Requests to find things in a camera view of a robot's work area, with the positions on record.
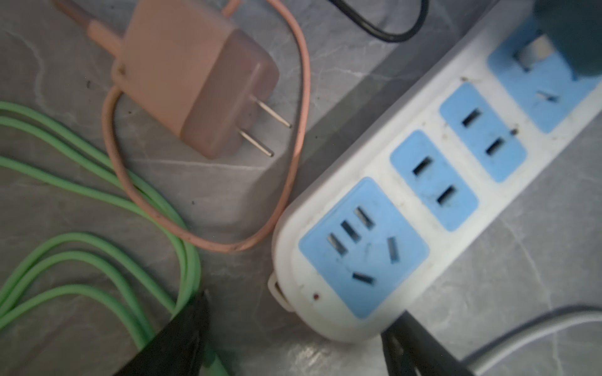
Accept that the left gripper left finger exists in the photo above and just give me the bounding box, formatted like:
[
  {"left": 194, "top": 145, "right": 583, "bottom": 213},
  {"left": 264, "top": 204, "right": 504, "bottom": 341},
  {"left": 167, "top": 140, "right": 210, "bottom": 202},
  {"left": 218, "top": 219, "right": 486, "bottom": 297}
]
[{"left": 117, "top": 292, "right": 211, "bottom": 375}]

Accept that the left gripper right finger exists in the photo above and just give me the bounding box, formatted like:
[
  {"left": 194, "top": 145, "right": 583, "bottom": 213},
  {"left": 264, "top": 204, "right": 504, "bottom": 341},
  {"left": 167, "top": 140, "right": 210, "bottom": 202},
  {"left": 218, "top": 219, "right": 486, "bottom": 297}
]
[{"left": 381, "top": 311, "right": 473, "bottom": 376}]

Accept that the white blue power strip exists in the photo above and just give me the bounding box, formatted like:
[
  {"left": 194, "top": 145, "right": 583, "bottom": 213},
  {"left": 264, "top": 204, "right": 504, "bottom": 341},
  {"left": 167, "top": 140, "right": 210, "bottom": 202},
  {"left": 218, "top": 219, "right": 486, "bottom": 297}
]
[{"left": 268, "top": 1, "right": 601, "bottom": 342}]

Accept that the pink charger adapter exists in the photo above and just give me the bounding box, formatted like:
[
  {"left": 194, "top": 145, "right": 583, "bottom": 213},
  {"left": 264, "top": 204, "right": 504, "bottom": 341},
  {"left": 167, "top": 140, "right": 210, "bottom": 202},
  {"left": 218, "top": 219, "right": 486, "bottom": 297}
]
[{"left": 111, "top": 1, "right": 279, "bottom": 159}]

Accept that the black usb cable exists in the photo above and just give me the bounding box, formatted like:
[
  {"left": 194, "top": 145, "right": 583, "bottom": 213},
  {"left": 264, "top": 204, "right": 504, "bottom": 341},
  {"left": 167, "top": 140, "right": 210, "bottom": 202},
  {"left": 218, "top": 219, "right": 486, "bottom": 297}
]
[{"left": 326, "top": 0, "right": 430, "bottom": 43}]

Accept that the teal charger with black cable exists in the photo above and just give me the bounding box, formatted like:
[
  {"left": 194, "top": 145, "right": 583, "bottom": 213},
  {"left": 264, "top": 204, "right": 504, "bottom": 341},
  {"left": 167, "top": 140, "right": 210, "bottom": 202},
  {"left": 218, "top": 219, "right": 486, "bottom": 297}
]
[{"left": 514, "top": 0, "right": 601, "bottom": 77}]

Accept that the white power strip cord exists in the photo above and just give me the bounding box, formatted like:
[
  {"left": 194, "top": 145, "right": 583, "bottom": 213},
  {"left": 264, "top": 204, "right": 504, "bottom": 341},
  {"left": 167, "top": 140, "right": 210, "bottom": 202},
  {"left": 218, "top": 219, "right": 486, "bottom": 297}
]
[{"left": 462, "top": 305, "right": 602, "bottom": 376}]

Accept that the green multi-head cable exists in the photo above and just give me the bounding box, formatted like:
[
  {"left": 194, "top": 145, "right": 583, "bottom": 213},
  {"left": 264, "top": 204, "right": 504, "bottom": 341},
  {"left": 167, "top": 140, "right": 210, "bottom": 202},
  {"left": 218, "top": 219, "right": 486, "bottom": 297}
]
[{"left": 0, "top": 100, "right": 229, "bottom": 376}]

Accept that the pink multi-head cable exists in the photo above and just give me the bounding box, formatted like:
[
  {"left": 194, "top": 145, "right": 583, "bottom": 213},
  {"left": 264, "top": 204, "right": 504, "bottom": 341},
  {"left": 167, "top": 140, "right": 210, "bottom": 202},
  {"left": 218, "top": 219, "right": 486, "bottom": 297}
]
[{"left": 51, "top": 0, "right": 312, "bottom": 254}]

